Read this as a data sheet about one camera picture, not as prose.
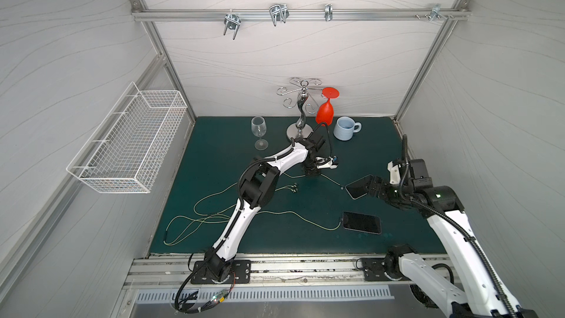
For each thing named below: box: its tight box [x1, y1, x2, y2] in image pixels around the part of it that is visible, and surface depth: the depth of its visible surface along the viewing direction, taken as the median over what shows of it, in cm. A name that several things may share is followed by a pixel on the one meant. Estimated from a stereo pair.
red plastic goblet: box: [314, 86, 340, 127], surface depth 99 cm
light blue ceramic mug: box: [333, 116, 362, 142], surface depth 112 cm
